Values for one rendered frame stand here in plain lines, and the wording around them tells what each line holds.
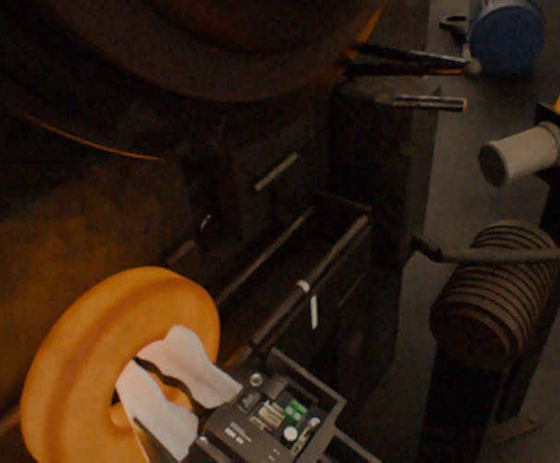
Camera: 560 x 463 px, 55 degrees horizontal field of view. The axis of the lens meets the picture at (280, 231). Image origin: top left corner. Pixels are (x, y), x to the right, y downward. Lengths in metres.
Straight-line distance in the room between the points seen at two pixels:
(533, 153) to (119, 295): 0.55
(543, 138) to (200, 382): 0.54
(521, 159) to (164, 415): 0.54
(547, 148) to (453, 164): 1.24
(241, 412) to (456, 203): 1.54
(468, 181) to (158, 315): 1.62
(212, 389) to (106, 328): 0.08
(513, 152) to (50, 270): 0.55
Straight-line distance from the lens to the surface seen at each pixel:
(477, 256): 0.73
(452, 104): 0.42
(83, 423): 0.37
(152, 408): 0.36
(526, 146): 0.75
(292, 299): 0.48
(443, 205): 1.79
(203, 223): 0.52
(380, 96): 0.60
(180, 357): 0.37
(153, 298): 0.36
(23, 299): 0.40
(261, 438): 0.30
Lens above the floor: 1.06
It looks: 40 degrees down
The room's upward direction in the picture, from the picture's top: 5 degrees counter-clockwise
